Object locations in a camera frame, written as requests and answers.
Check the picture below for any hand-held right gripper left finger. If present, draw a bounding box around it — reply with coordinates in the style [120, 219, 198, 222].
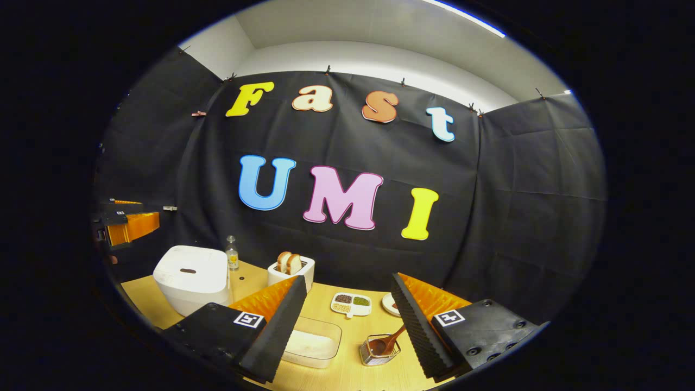
[163, 275, 308, 384]

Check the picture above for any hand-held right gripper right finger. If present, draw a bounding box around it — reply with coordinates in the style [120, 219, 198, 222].
[391, 273, 549, 383]

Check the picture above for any brown wooden spoon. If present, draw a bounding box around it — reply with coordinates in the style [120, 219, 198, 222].
[369, 324, 407, 356]

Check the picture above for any white rice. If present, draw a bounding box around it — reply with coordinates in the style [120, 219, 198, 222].
[283, 330, 336, 360]

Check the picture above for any metal wire chopstick holder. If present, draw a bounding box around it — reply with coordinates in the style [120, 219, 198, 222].
[359, 334, 402, 367]

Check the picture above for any white rice cooker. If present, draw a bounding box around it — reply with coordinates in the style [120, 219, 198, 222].
[153, 245, 233, 317]

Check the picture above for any clear plastic container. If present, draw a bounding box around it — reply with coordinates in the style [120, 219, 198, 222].
[281, 317, 343, 369]

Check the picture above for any white toaster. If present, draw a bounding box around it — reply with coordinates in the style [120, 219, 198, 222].
[268, 255, 315, 294]

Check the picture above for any white divided dish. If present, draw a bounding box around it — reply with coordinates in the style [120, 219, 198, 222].
[331, 292, 373, 319]

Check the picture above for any black backdrop cloth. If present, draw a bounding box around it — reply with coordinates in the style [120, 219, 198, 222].
[92, 46, 608, 326]

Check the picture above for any long ceiling light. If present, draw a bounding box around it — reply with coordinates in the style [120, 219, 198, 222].
[421, 0, 507, 39]

